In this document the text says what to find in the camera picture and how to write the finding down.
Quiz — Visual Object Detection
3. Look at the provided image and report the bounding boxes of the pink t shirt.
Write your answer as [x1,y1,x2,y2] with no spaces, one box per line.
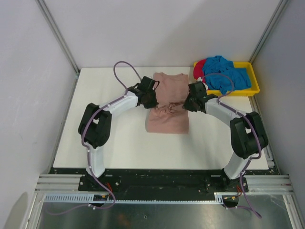
[146,73,189,134]

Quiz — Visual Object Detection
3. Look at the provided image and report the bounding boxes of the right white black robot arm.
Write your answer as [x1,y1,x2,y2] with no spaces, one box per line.
[183,82,268,191]

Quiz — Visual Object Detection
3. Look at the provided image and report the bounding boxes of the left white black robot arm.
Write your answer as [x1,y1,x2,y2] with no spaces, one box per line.
[78,76,160,191]

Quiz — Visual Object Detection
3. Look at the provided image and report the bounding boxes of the red t shirt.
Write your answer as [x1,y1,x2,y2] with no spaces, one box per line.
[193,59,206,81]

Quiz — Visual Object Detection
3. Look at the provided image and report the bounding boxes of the blue t shirt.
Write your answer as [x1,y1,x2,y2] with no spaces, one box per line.
[202,56,252,94]

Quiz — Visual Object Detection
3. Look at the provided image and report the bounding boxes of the yellow plastic bin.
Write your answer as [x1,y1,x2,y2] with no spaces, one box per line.
[193,61,260,97]

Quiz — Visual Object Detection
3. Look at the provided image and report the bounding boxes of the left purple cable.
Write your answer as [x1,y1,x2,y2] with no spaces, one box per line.
[45,61,143,215]

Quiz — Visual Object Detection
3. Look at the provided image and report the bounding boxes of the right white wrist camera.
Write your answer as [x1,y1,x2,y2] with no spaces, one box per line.
[197,77,208,88]

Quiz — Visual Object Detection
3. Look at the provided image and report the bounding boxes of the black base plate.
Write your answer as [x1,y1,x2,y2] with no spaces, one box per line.
[79,168,248,192]

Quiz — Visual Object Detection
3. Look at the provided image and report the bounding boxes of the aluminium frame rail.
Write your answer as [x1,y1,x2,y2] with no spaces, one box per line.
[245,175,294,195]

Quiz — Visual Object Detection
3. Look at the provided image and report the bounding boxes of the right aluminium corner post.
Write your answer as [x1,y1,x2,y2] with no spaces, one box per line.
[249,0,291,64]

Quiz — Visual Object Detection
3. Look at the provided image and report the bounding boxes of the aluminium corner post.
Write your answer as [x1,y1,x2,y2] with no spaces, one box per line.
[35,0,80,75]
[249,0,291,64]

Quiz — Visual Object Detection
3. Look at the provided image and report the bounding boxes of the left aluminium corner post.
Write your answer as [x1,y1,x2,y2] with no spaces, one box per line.
[35,0,80,75]

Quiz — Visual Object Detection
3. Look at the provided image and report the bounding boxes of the grey slotted cable duct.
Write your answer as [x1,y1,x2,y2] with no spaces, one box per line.
[44,192,238,205]

